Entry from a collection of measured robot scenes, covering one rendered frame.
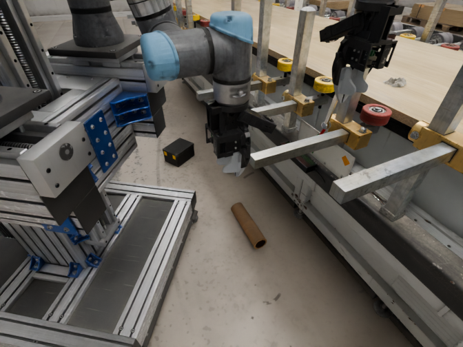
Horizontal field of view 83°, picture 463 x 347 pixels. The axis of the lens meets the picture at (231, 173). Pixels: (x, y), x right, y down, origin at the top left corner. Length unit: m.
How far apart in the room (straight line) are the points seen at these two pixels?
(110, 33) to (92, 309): 0.99
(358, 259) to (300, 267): 0.29
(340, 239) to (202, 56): 1.18
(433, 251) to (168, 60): 0.73
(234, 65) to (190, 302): 1.13
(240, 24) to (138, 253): 1.07
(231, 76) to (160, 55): 0.13
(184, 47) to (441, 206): 0.86
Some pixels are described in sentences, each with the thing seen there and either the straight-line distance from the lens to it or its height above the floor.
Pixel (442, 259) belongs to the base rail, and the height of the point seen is 0.70.
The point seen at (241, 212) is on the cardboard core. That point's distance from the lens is 1.57.
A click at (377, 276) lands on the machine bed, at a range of 1.40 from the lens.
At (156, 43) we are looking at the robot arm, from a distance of 0.46.
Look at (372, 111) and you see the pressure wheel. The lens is 0.89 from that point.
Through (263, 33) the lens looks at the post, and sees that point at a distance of 1.18.
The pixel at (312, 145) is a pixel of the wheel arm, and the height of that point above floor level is 0.85.
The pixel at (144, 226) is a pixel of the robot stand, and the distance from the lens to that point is 1.41.
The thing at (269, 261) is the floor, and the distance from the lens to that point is 1.48.
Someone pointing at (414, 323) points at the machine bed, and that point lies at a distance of 1.36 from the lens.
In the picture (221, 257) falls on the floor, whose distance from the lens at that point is 1.48.
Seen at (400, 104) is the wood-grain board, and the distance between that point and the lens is 0.98.
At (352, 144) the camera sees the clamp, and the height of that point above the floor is 0.84.
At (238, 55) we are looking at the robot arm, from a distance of 0.49.
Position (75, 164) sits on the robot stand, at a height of 0.93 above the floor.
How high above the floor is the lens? 1.26
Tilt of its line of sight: 40 degrees down
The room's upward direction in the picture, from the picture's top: straight up
